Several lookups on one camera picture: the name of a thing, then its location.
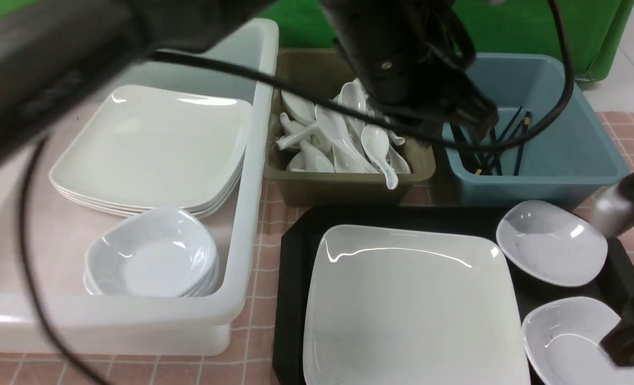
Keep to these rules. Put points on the white ceramic soup spoon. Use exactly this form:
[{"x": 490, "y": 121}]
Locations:
[{"x": 376, "y": 144}]

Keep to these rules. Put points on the olive green spoon bin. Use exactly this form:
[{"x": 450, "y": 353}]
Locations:
[{"x": 323, "y": 72}]

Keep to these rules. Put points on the white spoon centre pile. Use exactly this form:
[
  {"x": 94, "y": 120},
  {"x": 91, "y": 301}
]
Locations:
[{"x": 347, "y": 157}]

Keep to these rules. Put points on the small white bowl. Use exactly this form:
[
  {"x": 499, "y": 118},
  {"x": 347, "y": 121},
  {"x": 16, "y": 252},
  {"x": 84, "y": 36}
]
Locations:
[
  {"x": 562, "y": 341},
  {"x": 551, "y": 244}
]

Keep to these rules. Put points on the pink checkered tablecloth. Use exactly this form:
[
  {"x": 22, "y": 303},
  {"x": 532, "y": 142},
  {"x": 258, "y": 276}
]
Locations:
[{"x": 247, "y": 359}]

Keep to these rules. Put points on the stack of small white bowls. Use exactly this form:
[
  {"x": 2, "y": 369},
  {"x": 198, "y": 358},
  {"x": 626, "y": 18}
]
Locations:
[{"x": 164, "y": 252}]

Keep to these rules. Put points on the large white plastic tub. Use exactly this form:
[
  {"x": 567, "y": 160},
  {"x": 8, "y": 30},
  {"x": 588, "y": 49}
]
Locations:
[{"x": 61, "y": 232}]

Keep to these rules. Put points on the green backdrop cloth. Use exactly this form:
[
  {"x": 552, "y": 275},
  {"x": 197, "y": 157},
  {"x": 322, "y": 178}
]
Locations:
[{"x": 509, "y": 27}]

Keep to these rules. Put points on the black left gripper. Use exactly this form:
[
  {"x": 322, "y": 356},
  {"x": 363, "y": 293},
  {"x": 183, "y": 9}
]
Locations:
[{"x": 412, "y": 58}]

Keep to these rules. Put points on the white spoon pile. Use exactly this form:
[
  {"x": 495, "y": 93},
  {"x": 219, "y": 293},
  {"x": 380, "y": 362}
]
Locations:
[
  {"x": 298, "y": 108},
  {"x": 347, "y": 157}
]

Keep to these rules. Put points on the large white square plate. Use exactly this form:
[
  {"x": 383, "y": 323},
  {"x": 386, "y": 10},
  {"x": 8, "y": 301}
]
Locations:
[{"x": 393, "y": 306}]

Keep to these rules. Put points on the stack of white square plates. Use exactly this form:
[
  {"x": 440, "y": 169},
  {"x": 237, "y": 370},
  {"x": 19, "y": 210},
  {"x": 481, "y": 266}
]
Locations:
[{"x": 146, "y": 148}]

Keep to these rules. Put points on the blue plastic chopstick bin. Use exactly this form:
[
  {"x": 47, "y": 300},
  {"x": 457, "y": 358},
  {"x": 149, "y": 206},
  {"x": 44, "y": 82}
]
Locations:
[{"x": 568, "y": 162}]

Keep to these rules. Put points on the black chopstick in bin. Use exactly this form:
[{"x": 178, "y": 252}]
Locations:
[
  {"x": 524, "y": 127},
  {"x": 493, "y": 163}
]

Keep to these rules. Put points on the white spoon left pile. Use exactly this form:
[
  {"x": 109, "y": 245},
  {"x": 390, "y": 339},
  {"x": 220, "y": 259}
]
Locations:
[{"x": 298, "y": 108}]

